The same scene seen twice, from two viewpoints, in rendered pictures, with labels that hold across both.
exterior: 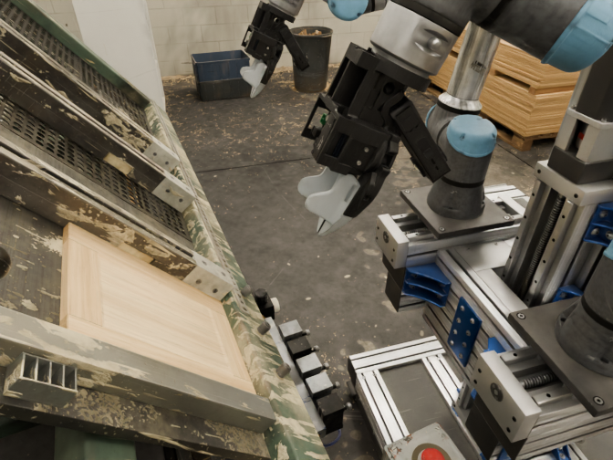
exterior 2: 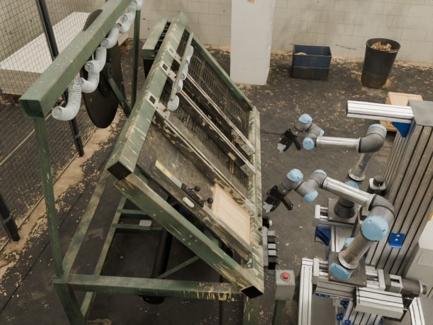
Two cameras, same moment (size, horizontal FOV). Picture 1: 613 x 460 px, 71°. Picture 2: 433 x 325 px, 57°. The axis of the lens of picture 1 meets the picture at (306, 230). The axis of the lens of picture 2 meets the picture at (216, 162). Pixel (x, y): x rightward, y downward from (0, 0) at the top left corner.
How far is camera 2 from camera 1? 1.93 m
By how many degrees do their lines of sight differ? 22
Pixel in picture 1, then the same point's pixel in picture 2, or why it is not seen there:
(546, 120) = not seen: outside the picture
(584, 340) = not seen: hidden behind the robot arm
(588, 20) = (306, 196)
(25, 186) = (209, 173)
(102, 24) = (244, 28)
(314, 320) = (298, 238)
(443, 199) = (336, 207)
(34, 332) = (209, 211)
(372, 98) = (276, 194)
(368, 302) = not seen: hidden behind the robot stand
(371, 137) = (274, 200)
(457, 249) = (339, 227)
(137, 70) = (256, 57)
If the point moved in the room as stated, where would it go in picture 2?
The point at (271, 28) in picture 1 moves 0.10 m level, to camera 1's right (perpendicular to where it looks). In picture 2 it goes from (289, 137) to (303, 140)
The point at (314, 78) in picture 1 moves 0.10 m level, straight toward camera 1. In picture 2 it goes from (375, 78) to (374, 80)
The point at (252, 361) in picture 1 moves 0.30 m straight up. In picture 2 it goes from (252, 236) to (254, 206)
